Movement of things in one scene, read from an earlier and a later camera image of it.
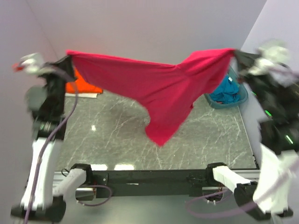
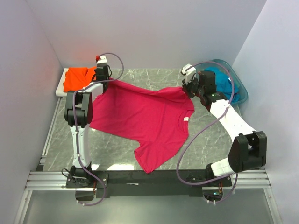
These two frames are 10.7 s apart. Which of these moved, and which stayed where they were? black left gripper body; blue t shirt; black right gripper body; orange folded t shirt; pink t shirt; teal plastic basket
Moved: pink t shirt; black right gripper body; black left gripper body
Stayed: blue t shirt; orange folded t shirt; teal plastic basket
